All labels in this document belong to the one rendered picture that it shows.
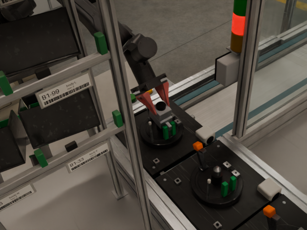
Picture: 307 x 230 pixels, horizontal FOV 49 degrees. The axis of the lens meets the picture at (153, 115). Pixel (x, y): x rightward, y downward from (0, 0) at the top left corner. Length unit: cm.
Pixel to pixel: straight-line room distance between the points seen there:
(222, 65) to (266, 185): 33
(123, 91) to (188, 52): 264
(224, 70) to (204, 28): 268
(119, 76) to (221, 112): 71
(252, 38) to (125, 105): 39
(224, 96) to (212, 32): 226
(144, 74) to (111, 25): 46
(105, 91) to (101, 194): 51
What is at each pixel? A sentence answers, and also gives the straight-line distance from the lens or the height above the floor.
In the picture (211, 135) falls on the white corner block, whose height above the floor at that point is 99.
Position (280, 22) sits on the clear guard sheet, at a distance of 94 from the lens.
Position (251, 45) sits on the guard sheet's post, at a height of 129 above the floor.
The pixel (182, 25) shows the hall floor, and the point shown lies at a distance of 364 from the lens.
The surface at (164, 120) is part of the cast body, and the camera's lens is 100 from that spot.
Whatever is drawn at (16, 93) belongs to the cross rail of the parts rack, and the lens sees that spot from 51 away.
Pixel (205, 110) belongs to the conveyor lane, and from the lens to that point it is 123.
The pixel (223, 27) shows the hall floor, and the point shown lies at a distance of 360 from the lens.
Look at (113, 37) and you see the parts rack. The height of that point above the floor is 149.
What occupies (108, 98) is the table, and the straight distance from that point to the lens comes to 141.
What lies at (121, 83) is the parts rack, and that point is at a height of 141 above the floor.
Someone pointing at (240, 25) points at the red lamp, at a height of 134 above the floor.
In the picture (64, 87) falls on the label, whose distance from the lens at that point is 52.
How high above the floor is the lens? 175
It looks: 43 degrees down
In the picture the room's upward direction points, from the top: 7 degrees counter-clockwise
